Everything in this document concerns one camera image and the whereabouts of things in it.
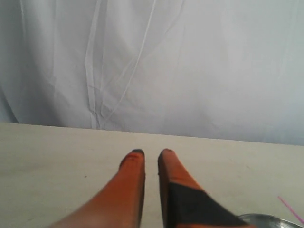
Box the round stainless steel plate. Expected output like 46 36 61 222
239 213 303 228

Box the white fabric backdrop curtain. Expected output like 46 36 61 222
0 0 304 145

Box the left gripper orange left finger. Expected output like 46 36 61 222
51 149 145 228

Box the pink thin straw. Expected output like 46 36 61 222
278 196 304 223

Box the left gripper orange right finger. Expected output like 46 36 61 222
158 149 249 228

